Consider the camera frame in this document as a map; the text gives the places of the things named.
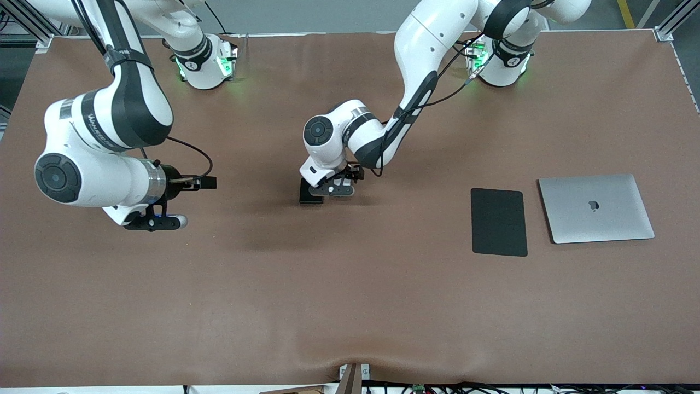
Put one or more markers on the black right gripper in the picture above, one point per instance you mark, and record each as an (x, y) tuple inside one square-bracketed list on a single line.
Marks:
[(174, 187)]

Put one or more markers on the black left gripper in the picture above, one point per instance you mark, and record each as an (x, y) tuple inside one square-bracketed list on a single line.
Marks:
[(351, 174)]

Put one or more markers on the black phone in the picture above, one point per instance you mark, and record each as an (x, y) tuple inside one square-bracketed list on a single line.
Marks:
[(304, 196)]

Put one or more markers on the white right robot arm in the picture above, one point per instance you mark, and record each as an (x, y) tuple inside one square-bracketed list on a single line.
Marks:
[(126, 109)]

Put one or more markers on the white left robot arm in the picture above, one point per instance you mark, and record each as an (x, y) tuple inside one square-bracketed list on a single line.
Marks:
[(421, 54)]

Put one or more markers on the black mouse pad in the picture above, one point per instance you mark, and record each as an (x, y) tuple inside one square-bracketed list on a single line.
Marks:
[(499, 221)]

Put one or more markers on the silver laptop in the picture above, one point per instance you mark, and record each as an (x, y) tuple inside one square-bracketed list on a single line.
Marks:
[(596, 210)]

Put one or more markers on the aluminium frame profile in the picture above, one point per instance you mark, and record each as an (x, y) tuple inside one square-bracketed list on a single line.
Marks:
[(33, 27), (670, 24)]

